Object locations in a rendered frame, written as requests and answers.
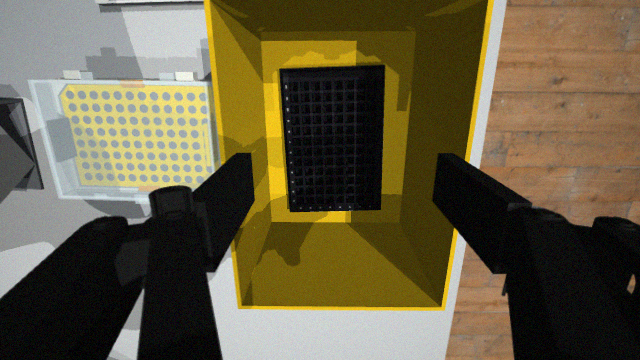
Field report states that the yellow waste bin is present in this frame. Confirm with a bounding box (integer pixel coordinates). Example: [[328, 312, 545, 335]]
[[204, 0, 494, 311]]

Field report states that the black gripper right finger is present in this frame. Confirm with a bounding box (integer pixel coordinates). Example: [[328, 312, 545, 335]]
[[432, 153, 640, 360]]

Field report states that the black assay plate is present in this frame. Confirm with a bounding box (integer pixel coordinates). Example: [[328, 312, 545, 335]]
[[279, 65, 385, 212]]

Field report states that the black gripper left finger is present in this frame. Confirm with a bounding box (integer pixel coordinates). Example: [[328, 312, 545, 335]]
[[0, 153, 255, 360]]

